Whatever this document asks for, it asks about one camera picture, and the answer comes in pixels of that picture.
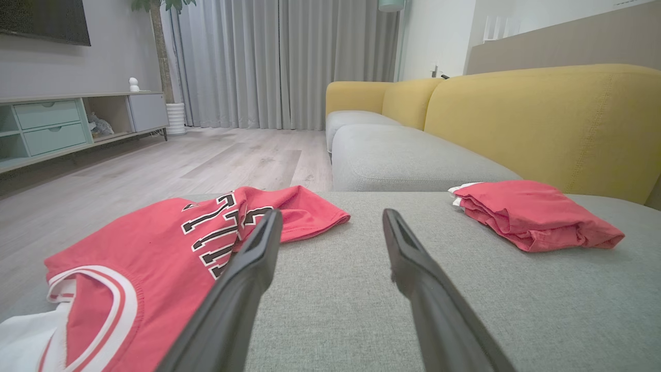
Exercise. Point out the white ribbed plant pot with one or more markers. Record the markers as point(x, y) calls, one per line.
point(176, 119)

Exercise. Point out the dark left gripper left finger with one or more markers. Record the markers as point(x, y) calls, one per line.
point(232, 299)

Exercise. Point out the black flat television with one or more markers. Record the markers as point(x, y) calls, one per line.
point(44, 18)

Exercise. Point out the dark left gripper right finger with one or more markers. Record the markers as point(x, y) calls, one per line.
point(439, 315)

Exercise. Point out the grey sofa seat cushion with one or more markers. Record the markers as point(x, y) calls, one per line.
point(403, 160)
point(348, 121)

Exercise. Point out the small white round figure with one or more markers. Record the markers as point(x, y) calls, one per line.
point(134, 85)

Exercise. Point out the crumpled grey item in cabinet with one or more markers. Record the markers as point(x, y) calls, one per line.
point(100, 125)

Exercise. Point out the red Bulls 23 jersey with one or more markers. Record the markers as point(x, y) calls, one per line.
point(155, 243)

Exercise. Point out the yellow sofa backrest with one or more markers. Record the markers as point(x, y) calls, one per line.
point(410, 101)
point(542, 124)
point(353, 95)

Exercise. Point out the red white object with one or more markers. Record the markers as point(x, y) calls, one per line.
point(537, 212)

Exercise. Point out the pale green TV cabinet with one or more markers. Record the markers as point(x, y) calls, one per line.
point(51, 126)

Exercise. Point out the grey pleated curtain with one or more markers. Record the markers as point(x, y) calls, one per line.
point(284, 62)

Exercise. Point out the large grey sofa seat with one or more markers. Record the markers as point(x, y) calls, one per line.
point(516, 310)

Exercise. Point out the white upright panels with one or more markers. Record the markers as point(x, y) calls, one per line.
point(502, 28)

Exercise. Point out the green leafy potted tree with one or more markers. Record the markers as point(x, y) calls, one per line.
point(161, 57)

